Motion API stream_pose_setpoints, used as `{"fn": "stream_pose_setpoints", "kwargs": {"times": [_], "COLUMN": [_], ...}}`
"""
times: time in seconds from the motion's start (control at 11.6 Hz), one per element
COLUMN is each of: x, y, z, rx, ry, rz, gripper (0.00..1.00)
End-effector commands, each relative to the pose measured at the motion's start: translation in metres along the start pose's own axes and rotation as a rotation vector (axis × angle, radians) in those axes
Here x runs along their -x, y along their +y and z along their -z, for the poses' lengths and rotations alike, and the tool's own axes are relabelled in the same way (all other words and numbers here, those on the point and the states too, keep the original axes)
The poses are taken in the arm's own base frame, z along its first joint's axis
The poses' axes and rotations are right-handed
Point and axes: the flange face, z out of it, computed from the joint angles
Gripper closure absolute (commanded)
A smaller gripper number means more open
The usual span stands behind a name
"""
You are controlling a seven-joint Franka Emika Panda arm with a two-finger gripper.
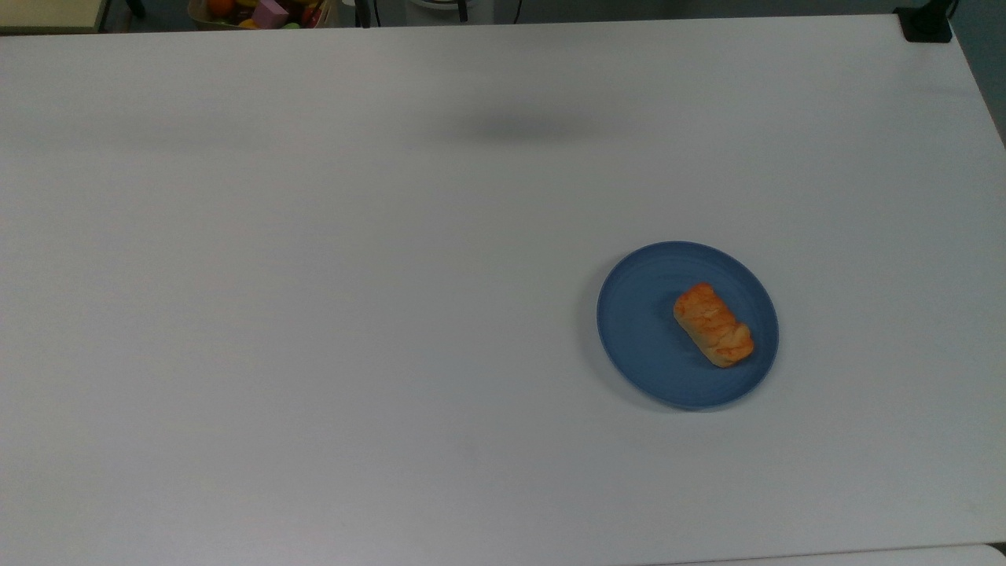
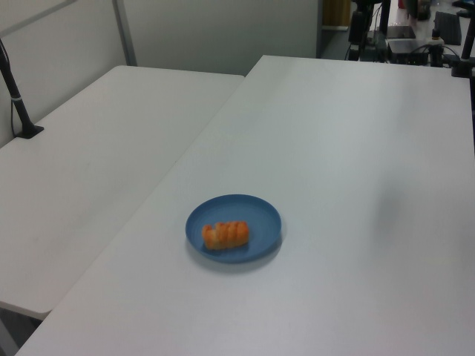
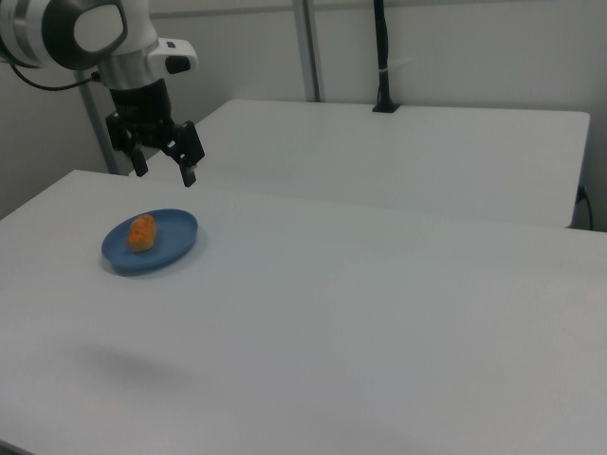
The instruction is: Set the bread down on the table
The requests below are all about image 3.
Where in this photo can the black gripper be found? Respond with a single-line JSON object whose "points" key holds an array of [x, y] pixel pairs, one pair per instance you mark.
{"points": [[142, 114]]}

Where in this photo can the orange bread loaf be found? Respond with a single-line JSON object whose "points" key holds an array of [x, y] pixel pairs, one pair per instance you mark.
{"points": [[141, 234]]}

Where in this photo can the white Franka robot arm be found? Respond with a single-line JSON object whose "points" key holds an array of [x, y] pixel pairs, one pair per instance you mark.
{"points": [[95, 23]]}

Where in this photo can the blue round plate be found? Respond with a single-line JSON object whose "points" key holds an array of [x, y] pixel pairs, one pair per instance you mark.
{"points": [[175, 232]]}

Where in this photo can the white side table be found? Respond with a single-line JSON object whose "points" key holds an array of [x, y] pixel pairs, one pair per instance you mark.
{"points": [[379, 156]]}

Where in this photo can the grey partition post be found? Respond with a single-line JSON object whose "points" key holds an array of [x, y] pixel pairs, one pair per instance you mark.
{"points": [[310, 47]]}

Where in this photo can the black camera stand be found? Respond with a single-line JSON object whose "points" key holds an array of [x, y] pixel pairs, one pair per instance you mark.
{"points": [[383, 47]]}

